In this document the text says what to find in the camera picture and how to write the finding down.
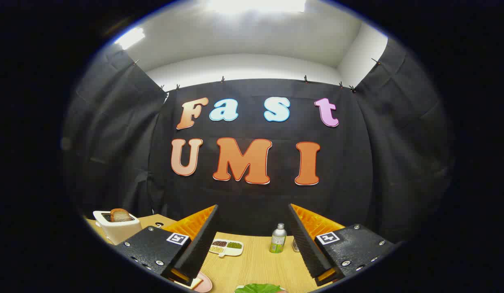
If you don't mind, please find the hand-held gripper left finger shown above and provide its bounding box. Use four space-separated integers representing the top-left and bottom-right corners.
113 204 219 286

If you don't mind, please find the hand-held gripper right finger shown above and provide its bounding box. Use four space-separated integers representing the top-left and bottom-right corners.
288 203 397 286

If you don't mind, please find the green lettuce leaf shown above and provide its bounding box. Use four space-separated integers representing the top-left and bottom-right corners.
236 284 283 293

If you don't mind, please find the toasted bread slice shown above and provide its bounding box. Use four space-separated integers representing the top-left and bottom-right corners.
110 208 132 223

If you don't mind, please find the white divided dish with beans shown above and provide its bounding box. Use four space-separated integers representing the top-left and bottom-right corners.
208 239 244 258

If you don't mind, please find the green label metal bottle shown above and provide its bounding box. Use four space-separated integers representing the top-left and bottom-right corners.
270 223 287 254

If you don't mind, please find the pink round plate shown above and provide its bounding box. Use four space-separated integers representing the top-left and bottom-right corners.
193 272 213 293

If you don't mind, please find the black backdrop cloth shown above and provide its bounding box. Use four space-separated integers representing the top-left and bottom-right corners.
63 39 456 245

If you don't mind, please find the white toaster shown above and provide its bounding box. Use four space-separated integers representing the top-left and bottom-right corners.
92 210 142 245

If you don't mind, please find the ceiling light panel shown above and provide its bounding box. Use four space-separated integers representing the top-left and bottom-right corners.
114 26 146 50
203 0 307 15

